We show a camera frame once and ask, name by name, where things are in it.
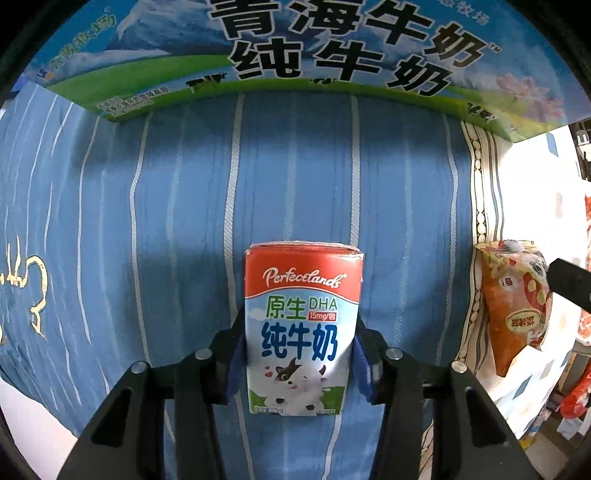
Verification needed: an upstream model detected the blue striped bed sheet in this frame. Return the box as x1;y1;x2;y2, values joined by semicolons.
0;80;485;480

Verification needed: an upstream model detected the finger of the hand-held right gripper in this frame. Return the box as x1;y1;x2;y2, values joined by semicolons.
546;258;591;311

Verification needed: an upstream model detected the red and white milk carton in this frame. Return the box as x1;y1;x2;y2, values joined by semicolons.
245;240;366;416

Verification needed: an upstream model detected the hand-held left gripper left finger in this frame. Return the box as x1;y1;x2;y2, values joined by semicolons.
55;318;250;480

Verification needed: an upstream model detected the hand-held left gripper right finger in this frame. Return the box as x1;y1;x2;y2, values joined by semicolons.
353;318;541;480

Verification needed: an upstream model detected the checked blanket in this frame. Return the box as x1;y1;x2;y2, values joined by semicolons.
459;121;591;444

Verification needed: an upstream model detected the printed cardboard box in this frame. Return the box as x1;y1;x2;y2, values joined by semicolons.
23;0;571;144

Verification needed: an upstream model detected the orange snack bag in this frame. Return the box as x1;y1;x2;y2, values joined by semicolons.
475;239;554;377

